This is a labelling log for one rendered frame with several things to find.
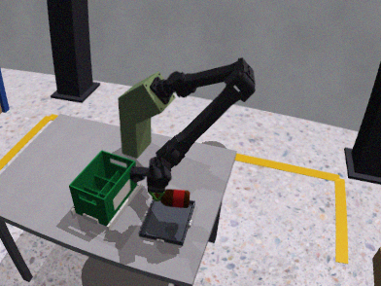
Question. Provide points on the brown bottle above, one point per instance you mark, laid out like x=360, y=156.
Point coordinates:
x=176, y=198

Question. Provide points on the green plastic crate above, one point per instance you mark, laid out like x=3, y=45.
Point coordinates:
x=91, y=188

